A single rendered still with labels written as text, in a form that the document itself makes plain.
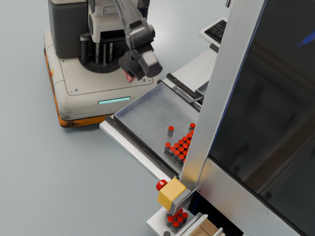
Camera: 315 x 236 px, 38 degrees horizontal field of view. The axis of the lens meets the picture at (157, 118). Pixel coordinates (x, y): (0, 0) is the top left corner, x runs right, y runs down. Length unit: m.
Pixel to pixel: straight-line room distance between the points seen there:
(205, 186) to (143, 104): 0.53
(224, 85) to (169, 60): 2.17
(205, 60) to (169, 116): 0.37
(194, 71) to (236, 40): 0.98
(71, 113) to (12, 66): 0.71
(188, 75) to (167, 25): 1.60
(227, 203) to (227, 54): 0.52
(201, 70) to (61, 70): 1.04
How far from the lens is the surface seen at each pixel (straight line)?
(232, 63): 1.04
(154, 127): 1.75
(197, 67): 1.99
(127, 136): 1.69
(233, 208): 1.39
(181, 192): 1.44
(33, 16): 3.54
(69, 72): 2.74
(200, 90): 1.90
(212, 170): 1.33
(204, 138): 1.26
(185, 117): 1.80
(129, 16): 1.41
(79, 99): 2.61
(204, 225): 1.52
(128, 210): 2.54
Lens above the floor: 2.27
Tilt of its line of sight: 52 degrees down
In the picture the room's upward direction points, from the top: 11 degrees clockwise
